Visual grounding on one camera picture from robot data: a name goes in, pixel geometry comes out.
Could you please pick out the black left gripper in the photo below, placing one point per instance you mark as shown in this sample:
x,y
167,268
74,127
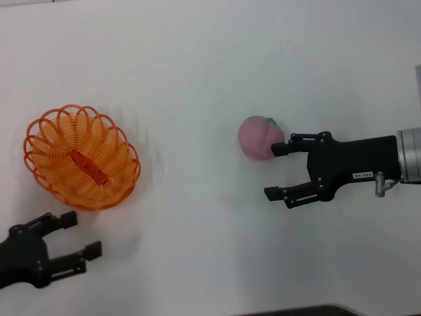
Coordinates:
x,y
23,256

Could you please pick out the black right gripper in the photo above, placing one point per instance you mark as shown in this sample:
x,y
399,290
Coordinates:
x,y
355,158

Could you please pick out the pink peach with green stem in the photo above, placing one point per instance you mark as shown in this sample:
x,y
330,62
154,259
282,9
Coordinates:
x,y
256,138

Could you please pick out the dark rounded base edge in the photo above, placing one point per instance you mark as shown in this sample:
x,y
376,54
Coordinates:
x,y
312,312

